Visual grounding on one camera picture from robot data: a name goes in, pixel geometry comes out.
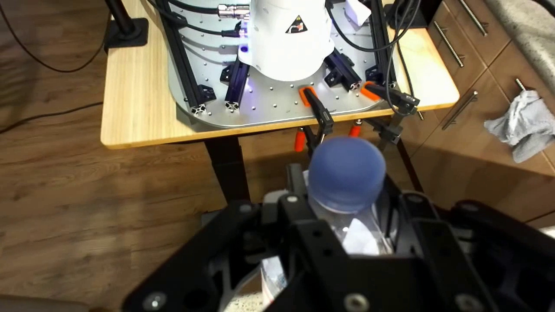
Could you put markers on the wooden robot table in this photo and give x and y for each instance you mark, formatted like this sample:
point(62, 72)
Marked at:
point(140, 110)

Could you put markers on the grey towel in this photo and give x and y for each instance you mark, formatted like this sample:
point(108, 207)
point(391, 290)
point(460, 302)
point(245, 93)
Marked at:
point(523, 124)

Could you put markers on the metal mounting plate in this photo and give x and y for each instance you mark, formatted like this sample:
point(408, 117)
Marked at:
point(271, 105)

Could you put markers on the clear water bottle blue cap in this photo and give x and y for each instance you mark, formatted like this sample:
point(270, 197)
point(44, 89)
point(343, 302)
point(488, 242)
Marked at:
point(348, 171)

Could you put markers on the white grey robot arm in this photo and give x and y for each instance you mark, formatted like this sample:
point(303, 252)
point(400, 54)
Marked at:
point(289, 41)

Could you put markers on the orange black clamp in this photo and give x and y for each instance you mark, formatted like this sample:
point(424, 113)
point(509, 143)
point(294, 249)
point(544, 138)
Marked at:
point(315, 110)
point(388, 96)

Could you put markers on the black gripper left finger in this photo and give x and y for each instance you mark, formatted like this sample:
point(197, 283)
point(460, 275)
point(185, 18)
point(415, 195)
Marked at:
point(232, 254)

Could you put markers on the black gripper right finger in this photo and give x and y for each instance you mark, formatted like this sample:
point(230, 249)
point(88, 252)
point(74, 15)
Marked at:
point(480, 254)

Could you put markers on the black stand base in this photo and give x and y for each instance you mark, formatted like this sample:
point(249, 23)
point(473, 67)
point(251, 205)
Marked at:
point(124, 27)

